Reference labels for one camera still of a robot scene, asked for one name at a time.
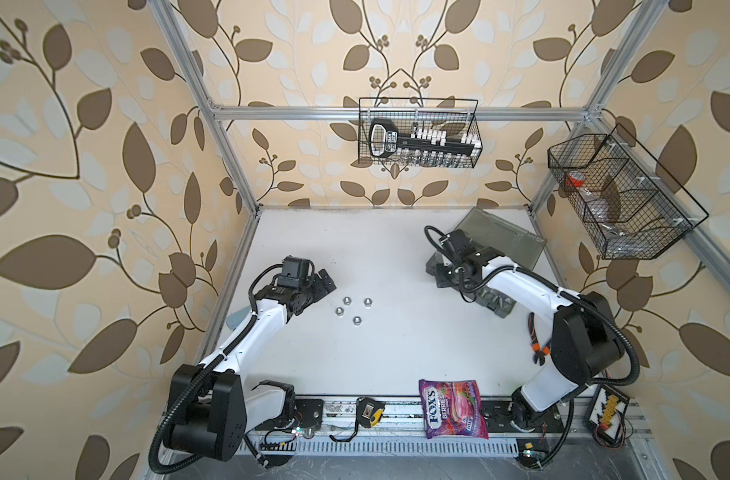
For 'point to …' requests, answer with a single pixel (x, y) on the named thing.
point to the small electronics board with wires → (606, 417)
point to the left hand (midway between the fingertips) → (324, 285)
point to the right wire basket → (629, 206)
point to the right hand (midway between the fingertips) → (443, 279)
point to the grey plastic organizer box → (502, 237)
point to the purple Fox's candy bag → (453, 409)
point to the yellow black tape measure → (368, 414)
